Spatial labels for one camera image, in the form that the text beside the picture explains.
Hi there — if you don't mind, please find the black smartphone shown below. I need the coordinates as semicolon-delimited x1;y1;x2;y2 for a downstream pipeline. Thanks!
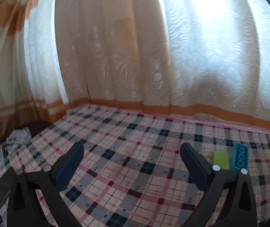
0;167;15;208

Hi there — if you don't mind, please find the cream lace curtain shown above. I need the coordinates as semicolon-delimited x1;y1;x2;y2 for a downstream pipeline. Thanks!
0;0;270;137

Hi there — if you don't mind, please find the blue toy brick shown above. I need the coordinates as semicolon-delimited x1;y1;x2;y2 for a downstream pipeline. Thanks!
230;143;249;171

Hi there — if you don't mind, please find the plaid tablecloth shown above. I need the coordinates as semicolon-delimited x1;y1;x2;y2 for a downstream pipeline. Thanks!
0;105;270;226

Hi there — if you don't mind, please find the lime green toy brick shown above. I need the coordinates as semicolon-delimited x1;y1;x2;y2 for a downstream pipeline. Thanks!
213;151;230;171

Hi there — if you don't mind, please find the white patterned cloth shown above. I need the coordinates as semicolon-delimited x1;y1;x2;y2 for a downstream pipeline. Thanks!
0;127;33;168

